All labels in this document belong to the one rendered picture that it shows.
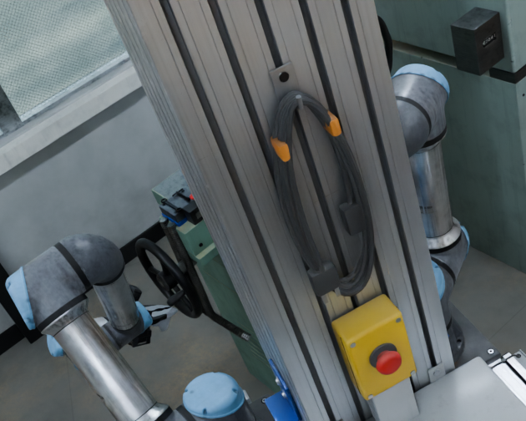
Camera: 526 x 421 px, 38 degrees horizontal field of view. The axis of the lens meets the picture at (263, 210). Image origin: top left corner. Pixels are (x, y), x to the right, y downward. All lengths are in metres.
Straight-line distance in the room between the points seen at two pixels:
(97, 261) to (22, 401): 1.89
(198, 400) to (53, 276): 0.38
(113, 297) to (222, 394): 0.36
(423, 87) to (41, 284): 0.84
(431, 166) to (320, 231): 0.66
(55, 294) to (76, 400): 1.74
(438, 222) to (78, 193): 2.14
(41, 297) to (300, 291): 0.71
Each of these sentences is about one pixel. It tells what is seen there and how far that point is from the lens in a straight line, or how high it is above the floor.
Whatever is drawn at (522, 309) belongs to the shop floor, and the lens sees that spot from 2.98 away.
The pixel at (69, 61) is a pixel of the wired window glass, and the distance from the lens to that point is 3.40.
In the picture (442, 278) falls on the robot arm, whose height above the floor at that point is 1.04.
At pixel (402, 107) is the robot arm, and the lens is 1.43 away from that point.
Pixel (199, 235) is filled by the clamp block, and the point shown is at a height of 0.93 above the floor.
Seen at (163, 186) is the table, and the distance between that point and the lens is 2.48.
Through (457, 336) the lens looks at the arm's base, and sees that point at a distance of 1.81.
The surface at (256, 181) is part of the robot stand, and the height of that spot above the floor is 1.73.
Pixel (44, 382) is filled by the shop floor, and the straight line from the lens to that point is 3.45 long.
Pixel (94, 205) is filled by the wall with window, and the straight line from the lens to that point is 3.57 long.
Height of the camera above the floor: 2.24
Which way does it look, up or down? 37 degrees down
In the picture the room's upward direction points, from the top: 21 degrees counter-clockwise
